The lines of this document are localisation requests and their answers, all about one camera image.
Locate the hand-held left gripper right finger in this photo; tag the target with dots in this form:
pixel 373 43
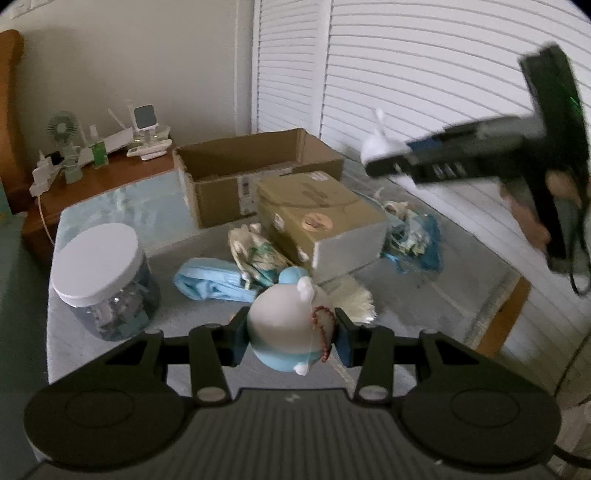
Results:
pixel 344 342

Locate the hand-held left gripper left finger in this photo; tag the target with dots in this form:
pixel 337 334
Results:
pixel 240 342

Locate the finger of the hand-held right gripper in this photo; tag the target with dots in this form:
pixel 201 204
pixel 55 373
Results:
pixel 438 168
pixel 448 141

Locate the white fringed cloth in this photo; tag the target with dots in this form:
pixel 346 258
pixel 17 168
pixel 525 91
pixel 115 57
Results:
pixel 353 300

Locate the white and blue plush toy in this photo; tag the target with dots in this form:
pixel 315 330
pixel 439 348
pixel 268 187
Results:
pixel 281 318

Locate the white face mask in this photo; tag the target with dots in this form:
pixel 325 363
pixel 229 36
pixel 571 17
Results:
pixel 376 145

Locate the blue face mask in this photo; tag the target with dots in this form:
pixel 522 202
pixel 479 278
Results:
pixel 207 284

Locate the blue and white bag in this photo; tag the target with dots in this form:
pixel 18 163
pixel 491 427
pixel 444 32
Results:
pixel 415 240

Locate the cardboard box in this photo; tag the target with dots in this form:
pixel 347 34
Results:
pixel 221 196

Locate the person's right hand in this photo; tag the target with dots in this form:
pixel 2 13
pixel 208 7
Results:
pixel 531 221

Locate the wide white louvered door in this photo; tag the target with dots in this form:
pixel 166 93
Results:
pixel 438 69

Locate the grey quilted blanket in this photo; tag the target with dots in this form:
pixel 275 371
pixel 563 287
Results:
pixel 415 304

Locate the closed tan box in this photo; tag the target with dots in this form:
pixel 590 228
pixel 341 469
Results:
pixel 300 203

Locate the brown wooden board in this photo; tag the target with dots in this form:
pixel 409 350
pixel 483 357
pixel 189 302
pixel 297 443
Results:
pixel 505 318

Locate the light blue towel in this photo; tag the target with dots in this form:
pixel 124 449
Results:
pixel 147 207

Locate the clear jar with white lid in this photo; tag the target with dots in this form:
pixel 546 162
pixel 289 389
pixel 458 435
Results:
pixel 94 263

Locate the narrow white louvered door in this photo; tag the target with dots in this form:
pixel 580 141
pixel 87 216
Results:
pixel 286 64

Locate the wooden nightstand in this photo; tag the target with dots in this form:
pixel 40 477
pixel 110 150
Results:
pixel 106 180

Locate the teal bed sheet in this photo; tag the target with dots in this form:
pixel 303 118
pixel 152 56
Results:
pixel 18 300

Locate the green spray bottle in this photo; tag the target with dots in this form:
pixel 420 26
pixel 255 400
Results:
pixel 99 152

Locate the white router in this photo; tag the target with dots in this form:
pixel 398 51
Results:
pixel 115 141

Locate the white stand with screen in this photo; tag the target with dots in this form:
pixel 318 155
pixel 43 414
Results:
pixel 144 117

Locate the white power strip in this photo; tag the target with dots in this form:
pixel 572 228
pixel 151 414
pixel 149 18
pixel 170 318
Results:
pixel 44 177

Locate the small green desk fan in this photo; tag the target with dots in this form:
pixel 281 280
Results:
pixel 60 127

